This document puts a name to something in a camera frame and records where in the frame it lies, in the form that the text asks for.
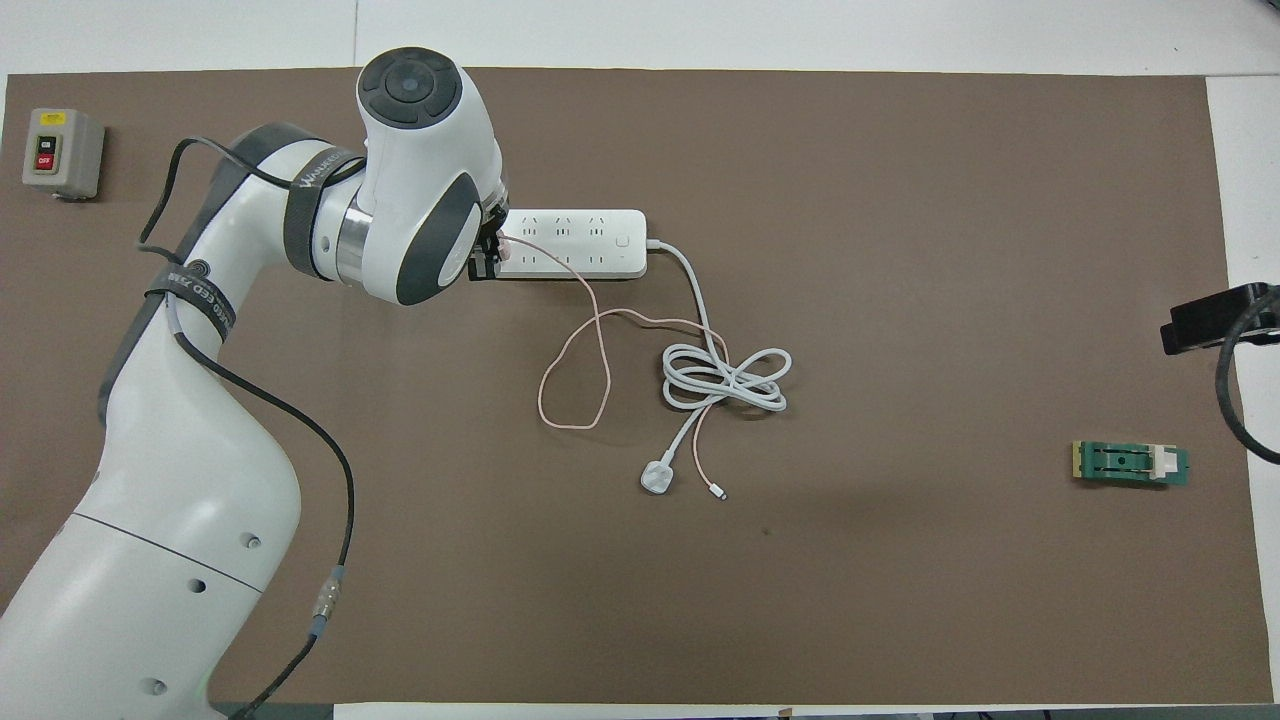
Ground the pink charging cable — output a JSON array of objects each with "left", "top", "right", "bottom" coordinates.
[{"left": 538, "top": 243, "right": 728, "bottom": 501}]

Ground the white power strip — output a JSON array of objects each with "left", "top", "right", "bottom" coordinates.
[{"left": 497, "top": 208, "right": 648, "bottom": 280}]

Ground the brown table mat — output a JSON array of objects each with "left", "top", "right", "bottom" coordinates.
[{"left": 0, "top": 66, "right": 1273, "bottom": 705}]

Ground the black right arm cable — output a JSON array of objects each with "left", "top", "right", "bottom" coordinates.
[{"left": 1213, "top": 290, "right": 1280, "bottom": 466}]

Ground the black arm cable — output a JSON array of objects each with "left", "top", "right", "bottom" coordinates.
[
  {"left": 138, "top": 137, "right": 366, "bottom": 720},
  {"left": 1213, "top": 290, "right": 1280, "bottom": 466}
]

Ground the green knife switch block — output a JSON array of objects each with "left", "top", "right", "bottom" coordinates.
[{"left": 1072, "top": 440, "right": 1191, "bottom": 490}]

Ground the white power cord with plug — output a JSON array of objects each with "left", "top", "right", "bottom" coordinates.
[{"left": 640, "top": 238, "right": 792, "bottom": 497}]

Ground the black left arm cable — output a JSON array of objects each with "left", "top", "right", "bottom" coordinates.
[{"left": 138, "top": 137, "right": 366, "bottom": 720}]

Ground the grey on-off switch box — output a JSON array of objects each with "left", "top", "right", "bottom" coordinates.
[{"left": 22, "top": 108, "right": 106, "bottom": 202}]

